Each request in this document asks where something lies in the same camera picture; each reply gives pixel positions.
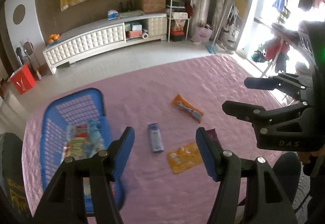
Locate yellow orange snack pouch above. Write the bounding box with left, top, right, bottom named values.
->
left=167, top=142, right=203, bottom=174

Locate white tufted tv cabinet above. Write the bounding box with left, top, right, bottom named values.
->
left=43, top=13, right=167, bottom=74

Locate purple blue snack bar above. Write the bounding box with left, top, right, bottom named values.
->
left=148, top=123, right=164, bottom=153

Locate pile of oranges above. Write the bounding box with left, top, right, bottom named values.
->
left=47, top=34, right=60, bottom=44

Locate light blue snack bag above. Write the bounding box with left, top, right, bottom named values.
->
left=84, top=119, right=106, bottom=158

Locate blue tissue box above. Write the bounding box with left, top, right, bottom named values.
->
left=107, top=10, right=119, bottom=20

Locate red cardboard box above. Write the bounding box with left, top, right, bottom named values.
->
left=10, top=64, right=36, bottom=95

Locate red white snack bag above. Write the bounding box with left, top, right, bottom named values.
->
left=62, top=123, right=87, bottom=160

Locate black yellow printed bag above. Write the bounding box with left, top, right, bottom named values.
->
left=1, top=133, right=32, bottom=223

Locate paper towel roll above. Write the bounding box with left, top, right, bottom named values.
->
left=142, top=32, right=149, bottom=39

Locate clothes drying rack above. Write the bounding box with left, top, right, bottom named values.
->
left=251, top=0, right=324, bottom=75

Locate pink quilted mat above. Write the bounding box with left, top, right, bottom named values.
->
left=21, top=53, right=295, bottom=224

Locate maroon snack packet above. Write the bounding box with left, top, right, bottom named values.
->
left=207, top=129, right=219, bottom=143

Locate blue plastic basket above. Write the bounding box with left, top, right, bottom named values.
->
left=40, top=87, right=128, bottom=215

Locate pink shopping bag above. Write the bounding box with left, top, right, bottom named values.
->
left=192, top=24, right=213, bottom=43

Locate white metal shelf rack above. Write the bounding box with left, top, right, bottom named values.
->
left=165, top=0, right=194, bottom=42

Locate orange long snack packet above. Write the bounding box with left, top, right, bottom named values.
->
left=171, top=94, right=204, bottom=123

